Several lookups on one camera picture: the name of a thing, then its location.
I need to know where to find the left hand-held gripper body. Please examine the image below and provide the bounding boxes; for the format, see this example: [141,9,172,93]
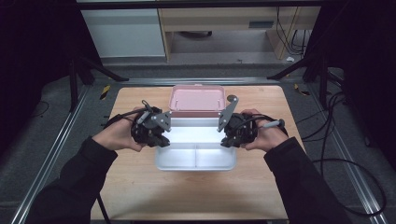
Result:
[130,105,173,147]

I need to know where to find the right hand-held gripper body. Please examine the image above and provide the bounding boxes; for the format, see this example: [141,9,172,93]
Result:
[217,94,260,147]

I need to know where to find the white divided tray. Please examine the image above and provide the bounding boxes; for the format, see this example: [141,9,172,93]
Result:
[155,117,238,173]

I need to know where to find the pink storage box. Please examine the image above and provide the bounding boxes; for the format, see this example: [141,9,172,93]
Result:
[168,84,227,119]

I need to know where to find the person's right hand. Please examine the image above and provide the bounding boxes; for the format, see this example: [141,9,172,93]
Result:
[239,108,290,153]

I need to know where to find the person's left hand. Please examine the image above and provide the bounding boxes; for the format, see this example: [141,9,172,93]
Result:
[92,106,148,153]

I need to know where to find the yellow black tape strip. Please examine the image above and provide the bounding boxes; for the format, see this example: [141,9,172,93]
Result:
[293,83,311,97]
[99,84,112,101]

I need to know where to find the black metal stand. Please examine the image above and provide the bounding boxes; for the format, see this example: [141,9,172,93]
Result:
[266,55,332,110]
[68,55,130,113]

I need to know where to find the dark flat object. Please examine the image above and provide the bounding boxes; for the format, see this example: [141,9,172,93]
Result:
[178,30,213,39]

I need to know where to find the white cabinet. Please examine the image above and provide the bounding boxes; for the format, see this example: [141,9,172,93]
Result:
[80,7,166,59]

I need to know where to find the light wooden desk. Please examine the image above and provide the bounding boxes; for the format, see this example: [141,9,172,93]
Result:
[157,6,321,62]

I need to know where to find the dark curtain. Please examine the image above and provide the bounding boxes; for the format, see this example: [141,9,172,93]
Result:
[0,0,105,153]
[306,0,396,171]

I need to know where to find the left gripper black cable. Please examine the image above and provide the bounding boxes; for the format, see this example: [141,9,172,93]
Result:
[96,99,154,224]

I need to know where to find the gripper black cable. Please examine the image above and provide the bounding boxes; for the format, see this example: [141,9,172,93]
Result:
[236,113,388,218]
[96,99,154,224]

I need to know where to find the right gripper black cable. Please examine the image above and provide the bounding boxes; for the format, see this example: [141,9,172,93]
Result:
[236,113,388,218]

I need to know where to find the aluminium floor rail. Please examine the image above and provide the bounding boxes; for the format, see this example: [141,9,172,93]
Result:
[10,85,92,224]
[120,77,280,87]
[307,87,390,224]

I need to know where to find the black hanging desk cables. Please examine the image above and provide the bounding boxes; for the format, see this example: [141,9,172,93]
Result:
[275,7,314,57]

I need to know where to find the thin black floor cable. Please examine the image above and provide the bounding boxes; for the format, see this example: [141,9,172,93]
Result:
[26,100,50,119]

